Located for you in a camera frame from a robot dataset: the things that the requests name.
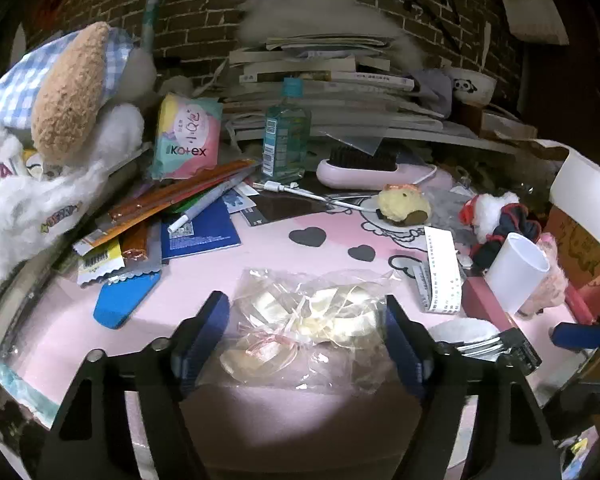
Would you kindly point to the grey pen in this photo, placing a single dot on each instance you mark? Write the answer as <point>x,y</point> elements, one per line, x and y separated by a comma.
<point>205,205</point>

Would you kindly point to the small yellow plush toy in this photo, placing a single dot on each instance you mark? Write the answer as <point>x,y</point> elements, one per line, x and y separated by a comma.
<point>400,205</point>

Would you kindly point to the yellow barcode packet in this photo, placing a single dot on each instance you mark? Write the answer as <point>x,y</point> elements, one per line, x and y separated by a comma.
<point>100,260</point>

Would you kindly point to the blue notebook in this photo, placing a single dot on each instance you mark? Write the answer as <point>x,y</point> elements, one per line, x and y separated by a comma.
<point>205,235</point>

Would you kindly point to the stack of books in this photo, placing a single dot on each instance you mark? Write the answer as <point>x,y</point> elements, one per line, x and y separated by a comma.
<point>305,67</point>

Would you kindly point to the white round pad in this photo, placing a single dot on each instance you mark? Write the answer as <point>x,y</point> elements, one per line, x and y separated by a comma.
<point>460,330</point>

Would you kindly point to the white plush dog toy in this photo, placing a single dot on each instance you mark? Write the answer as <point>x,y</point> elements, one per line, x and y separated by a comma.
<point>70,100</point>

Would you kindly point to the purple cloth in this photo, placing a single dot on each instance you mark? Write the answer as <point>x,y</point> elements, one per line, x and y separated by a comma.
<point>435,90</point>

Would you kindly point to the orange snack stick packet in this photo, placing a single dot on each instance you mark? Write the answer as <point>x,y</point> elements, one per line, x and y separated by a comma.
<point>180,190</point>

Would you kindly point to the white printed paper strip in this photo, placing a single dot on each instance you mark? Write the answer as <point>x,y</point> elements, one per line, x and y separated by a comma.
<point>442,270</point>

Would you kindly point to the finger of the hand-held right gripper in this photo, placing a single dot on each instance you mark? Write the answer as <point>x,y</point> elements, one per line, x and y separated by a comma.
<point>580,336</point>

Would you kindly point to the grey wall pipe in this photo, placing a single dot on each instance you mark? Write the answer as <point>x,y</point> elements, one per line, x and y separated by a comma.
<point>152,5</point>

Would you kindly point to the panda print bowl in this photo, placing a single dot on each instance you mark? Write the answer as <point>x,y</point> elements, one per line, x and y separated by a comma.
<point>472,87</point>

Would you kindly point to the hanging wall paper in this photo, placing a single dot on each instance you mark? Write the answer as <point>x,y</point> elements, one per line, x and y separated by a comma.
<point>527,0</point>

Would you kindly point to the pink rectangular box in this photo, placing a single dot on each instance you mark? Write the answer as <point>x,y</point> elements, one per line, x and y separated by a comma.
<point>485,305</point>

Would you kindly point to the small blue printed card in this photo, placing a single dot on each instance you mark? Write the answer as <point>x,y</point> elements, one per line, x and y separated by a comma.
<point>237,202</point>

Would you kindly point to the pink printed table mat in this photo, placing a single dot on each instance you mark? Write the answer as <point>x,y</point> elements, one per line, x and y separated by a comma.
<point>260,260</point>

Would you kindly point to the silver foil packet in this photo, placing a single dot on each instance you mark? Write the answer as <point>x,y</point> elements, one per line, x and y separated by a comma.
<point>130,274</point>

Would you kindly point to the pink sanitary pad packet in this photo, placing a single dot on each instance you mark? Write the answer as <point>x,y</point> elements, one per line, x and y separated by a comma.
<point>185,135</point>

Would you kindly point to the clear plastic bag with ribbons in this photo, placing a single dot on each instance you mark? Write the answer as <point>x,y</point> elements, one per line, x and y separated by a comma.
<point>320,310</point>

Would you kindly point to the blue flat pouch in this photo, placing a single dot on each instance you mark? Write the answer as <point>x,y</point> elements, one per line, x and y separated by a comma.
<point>120,302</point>

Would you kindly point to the pink hair brush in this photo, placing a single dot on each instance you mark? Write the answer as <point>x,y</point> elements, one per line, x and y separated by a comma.
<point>360,175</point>

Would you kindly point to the teal mouthwash bottle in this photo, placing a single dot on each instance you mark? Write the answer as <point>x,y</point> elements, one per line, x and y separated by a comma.
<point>282,135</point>

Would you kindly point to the white cardboard box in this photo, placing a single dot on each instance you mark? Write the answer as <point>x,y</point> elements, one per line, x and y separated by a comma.
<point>580,252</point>

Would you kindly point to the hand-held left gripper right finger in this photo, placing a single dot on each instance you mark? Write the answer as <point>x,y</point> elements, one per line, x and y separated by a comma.
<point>405,350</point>

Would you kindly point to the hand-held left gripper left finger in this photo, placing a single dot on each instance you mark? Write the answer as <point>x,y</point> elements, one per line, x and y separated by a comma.
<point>205,340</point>

